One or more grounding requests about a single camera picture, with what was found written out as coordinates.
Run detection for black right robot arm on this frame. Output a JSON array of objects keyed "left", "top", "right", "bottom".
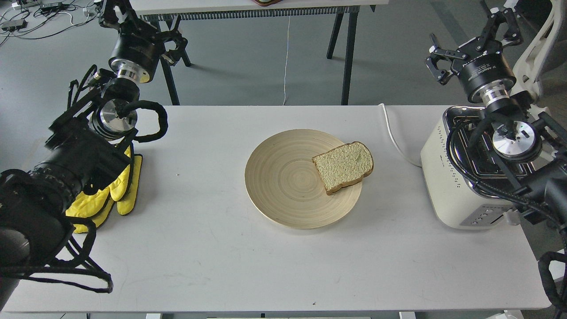
[{"left": 420, "top": 0, "right": 567, "bottom": 244}]

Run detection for thin white hanging cable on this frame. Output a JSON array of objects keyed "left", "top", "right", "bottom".
[{"left": 283, "top": 16, "right": 291, "bottom": 106}]

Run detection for round wooden plate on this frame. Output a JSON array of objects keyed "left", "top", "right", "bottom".
[{"left": 245, "top": 129, "right": 362, "bottom": 230}]

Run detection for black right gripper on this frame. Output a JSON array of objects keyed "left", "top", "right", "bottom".
[{"left": 425, "top": 0, "right": 524, "bottom": 102}]

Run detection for floor cables and power strips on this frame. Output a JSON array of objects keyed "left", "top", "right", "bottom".
[{"left": 0, "top": 0, "right": 103, "bottom": 47}]

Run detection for slice of brown bread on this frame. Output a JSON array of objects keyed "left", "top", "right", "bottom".
[{"left": 311, "top": 141, "right": 374, "bottom": 195}]

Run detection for white background table black legs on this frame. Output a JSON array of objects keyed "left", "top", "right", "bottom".
[{"left": 131, "top": 0, "right": 389, "bottom": 105}]

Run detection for white toaster power cable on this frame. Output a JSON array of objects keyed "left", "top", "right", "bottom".
[{"left": 378, "top": 103, "right": 422, "bottom": 168}]

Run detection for white office chair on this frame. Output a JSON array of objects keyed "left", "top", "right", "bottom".
[{"left": 504, "top": 0, "right": 566, "bottom": 119}]

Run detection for brown object on background table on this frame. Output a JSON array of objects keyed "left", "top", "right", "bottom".
[{"left": 253, "top": 0, "right": 281, "bottom": 7}]

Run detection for cream white toaster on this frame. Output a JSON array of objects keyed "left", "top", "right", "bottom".
[{"left": 420, "top": 106, "right": 566, "bottom": 230}]

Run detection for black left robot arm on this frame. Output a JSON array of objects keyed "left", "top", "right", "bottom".
[{"left": 1, "top": 0, "right": 187, "bottom": 306}]

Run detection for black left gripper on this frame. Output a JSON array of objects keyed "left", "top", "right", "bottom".
[{"left": 98, "top": 0, "right": 188, "bottom": 83}]

